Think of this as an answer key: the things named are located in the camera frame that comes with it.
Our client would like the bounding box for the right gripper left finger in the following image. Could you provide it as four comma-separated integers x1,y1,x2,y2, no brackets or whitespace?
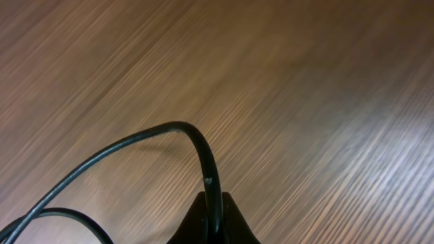
167,192,208,244

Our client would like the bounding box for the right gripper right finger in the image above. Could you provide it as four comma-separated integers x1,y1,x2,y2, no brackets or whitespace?
222,192,260,244

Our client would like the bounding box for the black usb cable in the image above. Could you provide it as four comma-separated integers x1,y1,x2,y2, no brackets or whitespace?
0,121,224,244

